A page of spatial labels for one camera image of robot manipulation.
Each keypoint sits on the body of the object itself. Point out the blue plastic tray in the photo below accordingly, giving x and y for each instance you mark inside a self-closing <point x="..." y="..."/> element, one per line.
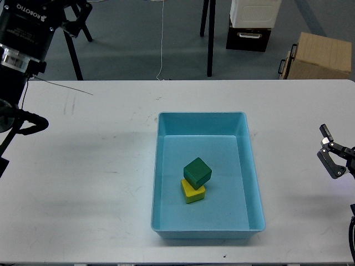
<point x="232" y="205"/>

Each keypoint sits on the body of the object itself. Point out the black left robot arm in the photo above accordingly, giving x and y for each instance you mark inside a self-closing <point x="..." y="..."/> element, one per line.
<point x="15" y="120"/>

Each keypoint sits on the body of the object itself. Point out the black stand leg inner right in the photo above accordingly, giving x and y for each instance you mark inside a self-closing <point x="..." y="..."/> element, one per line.
<point x="205" y="6"/>

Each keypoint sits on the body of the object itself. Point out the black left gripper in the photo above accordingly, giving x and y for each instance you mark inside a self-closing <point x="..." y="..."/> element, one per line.
<point x="27" y="28"/>

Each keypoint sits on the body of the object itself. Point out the black stand leg inner left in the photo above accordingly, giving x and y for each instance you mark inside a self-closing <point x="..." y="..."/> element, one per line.
<point x="87" y="33"/>

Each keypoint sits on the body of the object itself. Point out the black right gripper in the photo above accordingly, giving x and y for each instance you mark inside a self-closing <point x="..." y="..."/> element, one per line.
<point x="350" y="160"/>

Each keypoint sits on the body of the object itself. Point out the thin black cable tie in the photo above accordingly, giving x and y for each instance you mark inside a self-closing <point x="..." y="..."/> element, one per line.
<point x="64" y="86"/>

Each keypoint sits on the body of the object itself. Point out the white appliance box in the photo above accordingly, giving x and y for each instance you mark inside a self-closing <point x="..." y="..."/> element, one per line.
<point x="254" y="14"/>

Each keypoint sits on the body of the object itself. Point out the black stand leg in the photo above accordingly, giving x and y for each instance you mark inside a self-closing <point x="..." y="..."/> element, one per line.
<point x="210" y="53"/>
<point x="87" y="33"/>
<point x="205" y="6"/>
<point x="73" y="56"/>

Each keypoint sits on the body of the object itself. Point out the green wooden block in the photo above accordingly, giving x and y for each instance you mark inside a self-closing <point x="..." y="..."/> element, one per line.
<point x="197" y="173"/>

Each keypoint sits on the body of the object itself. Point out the black drawer box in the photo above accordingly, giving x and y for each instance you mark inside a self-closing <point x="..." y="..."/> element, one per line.
<point x="248" y="39"/>

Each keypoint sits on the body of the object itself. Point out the yellow wooden block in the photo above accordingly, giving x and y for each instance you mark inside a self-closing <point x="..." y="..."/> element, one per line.
<point x="190" y="194"/>

